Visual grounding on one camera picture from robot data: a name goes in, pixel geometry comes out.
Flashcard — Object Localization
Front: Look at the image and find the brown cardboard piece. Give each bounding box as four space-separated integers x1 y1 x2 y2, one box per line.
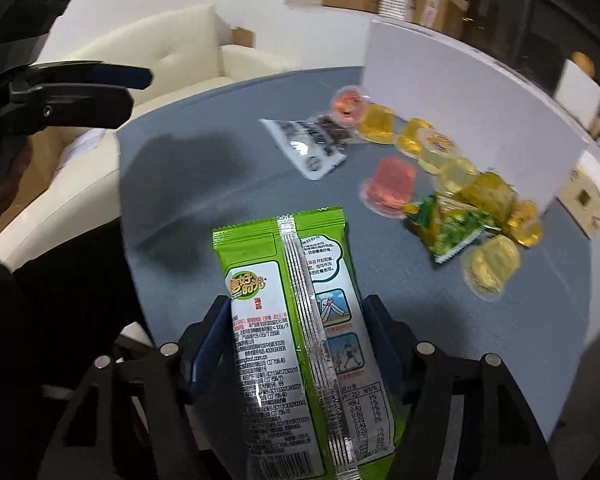
230 26 257 50

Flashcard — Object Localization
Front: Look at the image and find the green seaweed snack packet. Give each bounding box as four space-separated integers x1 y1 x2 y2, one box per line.
211 206 407 480

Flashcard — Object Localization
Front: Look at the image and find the white foam box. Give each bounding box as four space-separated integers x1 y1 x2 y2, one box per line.
554 59 600 130

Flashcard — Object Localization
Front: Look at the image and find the green yellow triangular snack packet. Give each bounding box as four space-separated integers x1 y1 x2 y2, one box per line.
403 192 502 265

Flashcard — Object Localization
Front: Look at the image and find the blue tablecloth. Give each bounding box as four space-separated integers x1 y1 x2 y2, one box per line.
116 66 600 442

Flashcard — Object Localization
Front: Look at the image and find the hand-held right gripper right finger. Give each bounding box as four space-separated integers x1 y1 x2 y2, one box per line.
362 293 559 480

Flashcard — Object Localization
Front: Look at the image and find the white paper sheet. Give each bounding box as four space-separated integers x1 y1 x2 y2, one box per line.
55 127 108 171

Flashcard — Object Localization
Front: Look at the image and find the open brown cardboard box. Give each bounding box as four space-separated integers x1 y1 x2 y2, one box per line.
411 0 470 40

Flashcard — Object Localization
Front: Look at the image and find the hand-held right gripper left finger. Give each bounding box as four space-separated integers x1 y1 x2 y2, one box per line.
37 294 236 480

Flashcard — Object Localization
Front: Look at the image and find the pile of jelly cups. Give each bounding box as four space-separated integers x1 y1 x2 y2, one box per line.
330 85 543 303

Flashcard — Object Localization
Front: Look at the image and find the dark window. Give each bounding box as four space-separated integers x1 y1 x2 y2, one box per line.
444 0 600 111

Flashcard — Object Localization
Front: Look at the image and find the yellow round object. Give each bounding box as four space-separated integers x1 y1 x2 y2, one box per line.
572 52 597 77

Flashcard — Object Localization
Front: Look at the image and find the person's left hand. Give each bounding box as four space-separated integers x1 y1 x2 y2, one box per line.
0 139 34 220

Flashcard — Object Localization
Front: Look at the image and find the white and black snack packet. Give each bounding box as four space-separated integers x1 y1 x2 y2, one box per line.
258 114 356 181

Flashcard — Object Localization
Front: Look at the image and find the white cardboard box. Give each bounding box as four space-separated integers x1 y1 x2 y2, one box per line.
360 19 592 211

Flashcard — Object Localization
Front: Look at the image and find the cream sofa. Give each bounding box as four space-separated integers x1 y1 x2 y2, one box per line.
0 4 292 272

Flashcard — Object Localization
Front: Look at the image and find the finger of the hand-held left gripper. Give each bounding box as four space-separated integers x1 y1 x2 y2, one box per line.
9 84 135 136
27 59 154 92

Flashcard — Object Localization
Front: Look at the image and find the small tan box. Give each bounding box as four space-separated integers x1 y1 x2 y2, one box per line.
554 154 600 239

